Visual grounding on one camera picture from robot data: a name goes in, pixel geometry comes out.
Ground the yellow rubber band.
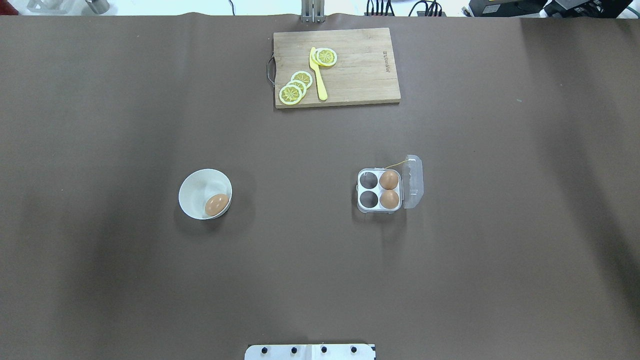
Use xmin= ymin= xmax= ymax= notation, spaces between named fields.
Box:
xmin=384 ymin=159 xmax=408 ymax=170

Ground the white bowl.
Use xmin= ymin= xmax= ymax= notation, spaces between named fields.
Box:
xmin=178 ymin=168 xmax=233 ymax=220

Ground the black equipment top right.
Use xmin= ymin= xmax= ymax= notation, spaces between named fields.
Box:
xmin=461 ymin=0 xmax=639 ymax=19

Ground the metal cup top left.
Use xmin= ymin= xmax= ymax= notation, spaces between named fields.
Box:
xmin=85 ymin=0 xmax=111 ymax=15

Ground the wooden cutting board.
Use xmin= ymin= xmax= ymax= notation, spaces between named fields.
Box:
xmin=273 ymin=27 xmax=402 ymax=109

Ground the metal camera stand post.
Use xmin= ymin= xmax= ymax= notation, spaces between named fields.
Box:
xmin=301 ymin=0 xmax=326 ymax=24

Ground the lemon slice top right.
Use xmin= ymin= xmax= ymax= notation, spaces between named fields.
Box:
xmin=314 ymin=47 xmax=338 ymax=67

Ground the brown egg back right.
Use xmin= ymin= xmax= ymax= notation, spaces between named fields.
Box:
xmin=379 ymin=170 xmax=400 ymax=191

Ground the brown egg from bowl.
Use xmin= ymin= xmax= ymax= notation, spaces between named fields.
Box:
xmin=205 ymin=193 xmax=230 ymax=218

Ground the lemon slice middle left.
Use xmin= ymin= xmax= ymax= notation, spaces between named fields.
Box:
xmin=287 ymin=79 xmax=307 ymax=96

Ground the lemon slice back left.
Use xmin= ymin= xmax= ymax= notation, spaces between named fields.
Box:
xmin=290 ymin=70 xmax=314 ymax=89

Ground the black cables bundle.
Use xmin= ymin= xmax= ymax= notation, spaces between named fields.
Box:
xmin=365 ymin=0 xmax=447 ymax=18

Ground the lemon slice under knife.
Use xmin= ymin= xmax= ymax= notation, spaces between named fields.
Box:
xmin=310 ymin=47 xmax=323 ymax=66

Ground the yellow plastic knife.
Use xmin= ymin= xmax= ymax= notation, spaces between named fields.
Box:
xmin=308 ymin=47 xmax=329 ymax=101

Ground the brown egg front right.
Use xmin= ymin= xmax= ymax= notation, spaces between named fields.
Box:
xmin=379 ymin=189 xmax=400 ymax=210

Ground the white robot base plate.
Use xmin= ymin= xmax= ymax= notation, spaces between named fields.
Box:
xmin=244 ymin=343 xmax=377 ymax=360

